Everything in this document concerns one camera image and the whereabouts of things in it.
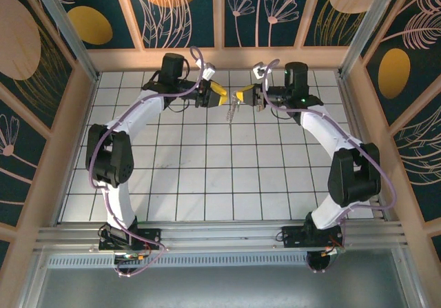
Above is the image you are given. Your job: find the grey metal panel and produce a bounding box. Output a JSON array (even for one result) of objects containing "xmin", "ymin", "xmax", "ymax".
[{"xmin": 20, "ymin": 249, "xmax": 424, "ymax": 308}]

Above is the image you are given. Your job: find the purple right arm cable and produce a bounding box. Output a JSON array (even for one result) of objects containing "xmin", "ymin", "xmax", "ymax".
[{"xmin": 262, "ymin": 59, "xmax": 396, "ymax": 275}]

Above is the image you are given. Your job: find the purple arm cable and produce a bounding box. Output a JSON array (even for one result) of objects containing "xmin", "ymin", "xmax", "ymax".
[
  {"xmin": 262, "ymin": 59, "xmax": 396, "ymax": 275},
  {"xmin": 88, "ymin": 45, "xmax": 206, "ymax": 278}
]

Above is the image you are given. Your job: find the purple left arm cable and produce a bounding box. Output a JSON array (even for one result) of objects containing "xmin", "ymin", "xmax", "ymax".
[{"xmin": 88, "ymin": 45, "xmax": 206, "ymax": 278}]

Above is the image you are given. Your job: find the aluminium side rail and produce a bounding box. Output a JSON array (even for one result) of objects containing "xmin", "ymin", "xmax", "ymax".
[{"xmin": 336, "ymin": 73, "xmax": 393, "ymax": 223}]

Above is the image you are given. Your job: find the aluminium frame post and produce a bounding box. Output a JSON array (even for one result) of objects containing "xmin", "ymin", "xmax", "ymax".
[
  {"xmin": 27, "ymin": 0, "xmax": 101, "ymax": 85},
  {"xmin": 339, "ymin": 0, "xmax": 404, "ymax": 79}
]

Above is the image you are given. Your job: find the aluminium mounting rail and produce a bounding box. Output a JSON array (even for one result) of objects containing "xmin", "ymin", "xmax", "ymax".
[{"xmin": 34, "ymin": 220, "xmax": 407, "ymax": 254}]

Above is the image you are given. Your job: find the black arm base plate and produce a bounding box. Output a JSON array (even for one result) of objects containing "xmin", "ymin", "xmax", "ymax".
[
  {"xmin": 280, "ymin": 225, "xmax": 345, "ymax": 249},
  {"xmin": 99, "ymin": 227, "xmax": 163, "ymax": 252}
]

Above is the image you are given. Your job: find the slotted metal cable duct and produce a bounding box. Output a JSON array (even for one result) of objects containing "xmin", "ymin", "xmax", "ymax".
[{"xmin": 46, "ymin": 254, "xmax": 313, "ymax": 269}]

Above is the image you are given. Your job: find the small circuit board with wires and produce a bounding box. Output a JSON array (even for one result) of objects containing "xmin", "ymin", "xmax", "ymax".
[
  {"xmin": 113, "ymin": 251, "xmax": 147, "ymax": 264},
  {"xmin": 320, "ymin": 245, "xmax": 346, "ymax": 256}
]

